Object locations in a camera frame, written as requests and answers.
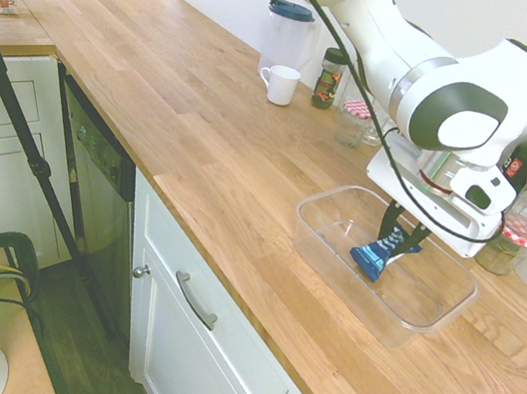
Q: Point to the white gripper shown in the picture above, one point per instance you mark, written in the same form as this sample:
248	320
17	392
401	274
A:
433	212

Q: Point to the dark blue protein bar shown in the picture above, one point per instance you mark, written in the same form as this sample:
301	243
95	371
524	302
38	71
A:
371	260

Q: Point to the clear plastic rectangular container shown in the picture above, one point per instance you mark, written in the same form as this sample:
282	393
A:
426	310

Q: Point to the clear glass mug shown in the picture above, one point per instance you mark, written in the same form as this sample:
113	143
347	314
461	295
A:
374	134

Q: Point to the spice jar with dark lid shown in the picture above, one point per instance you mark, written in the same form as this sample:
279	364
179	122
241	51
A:
328	84

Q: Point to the white ribbed mug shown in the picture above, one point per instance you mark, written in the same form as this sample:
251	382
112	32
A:
282	86

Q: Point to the clear pitcher with blue lid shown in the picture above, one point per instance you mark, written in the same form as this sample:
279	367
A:
285	39

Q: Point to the white kitchen cabinet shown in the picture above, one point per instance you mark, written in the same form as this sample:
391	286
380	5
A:
193	372

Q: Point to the silver cabinet knob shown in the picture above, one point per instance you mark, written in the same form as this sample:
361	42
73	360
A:
142	271

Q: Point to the black dishwasher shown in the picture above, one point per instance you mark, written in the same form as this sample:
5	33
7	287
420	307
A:
102	190

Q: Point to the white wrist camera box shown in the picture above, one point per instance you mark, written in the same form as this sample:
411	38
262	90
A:
476	194

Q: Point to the black camera tripod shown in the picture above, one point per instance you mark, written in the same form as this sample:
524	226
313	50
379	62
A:
16	102

